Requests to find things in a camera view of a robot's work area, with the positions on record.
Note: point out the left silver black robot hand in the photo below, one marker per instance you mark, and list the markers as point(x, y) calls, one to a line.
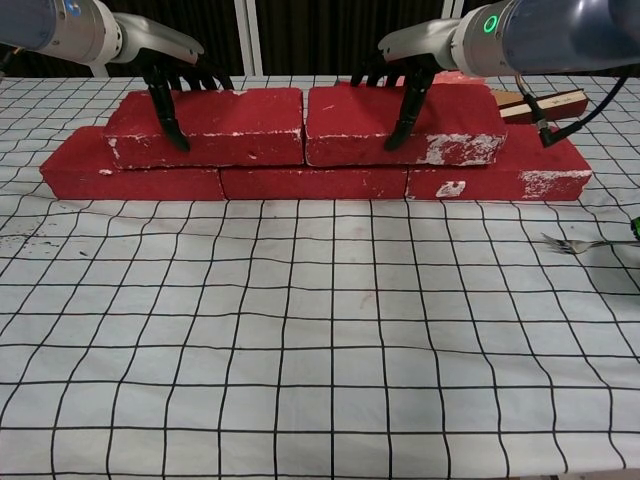
point(155, 37)

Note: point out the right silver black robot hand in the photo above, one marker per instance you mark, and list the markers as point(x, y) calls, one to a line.
point(425, 42)

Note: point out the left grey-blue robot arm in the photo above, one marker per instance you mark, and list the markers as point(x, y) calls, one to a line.
point(60, 25)

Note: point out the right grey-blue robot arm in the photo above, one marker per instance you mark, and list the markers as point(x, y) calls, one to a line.
point(550, 35)

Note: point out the red brick with chipped paint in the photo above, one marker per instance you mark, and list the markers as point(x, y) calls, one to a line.
point(550, 155)

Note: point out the maroon hardcover book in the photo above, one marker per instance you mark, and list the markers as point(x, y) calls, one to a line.
point(560, 102)

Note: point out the metal fork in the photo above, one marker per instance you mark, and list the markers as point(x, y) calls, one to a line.
point(570, 246)

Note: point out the green snack bag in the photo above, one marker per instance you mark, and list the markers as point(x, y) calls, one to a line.
point(636, 227)

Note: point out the white black checkered tablecloth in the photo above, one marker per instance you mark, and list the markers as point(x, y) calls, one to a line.
point(320, 325)

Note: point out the white partition post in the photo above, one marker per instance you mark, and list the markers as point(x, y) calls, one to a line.
point(248, 35)

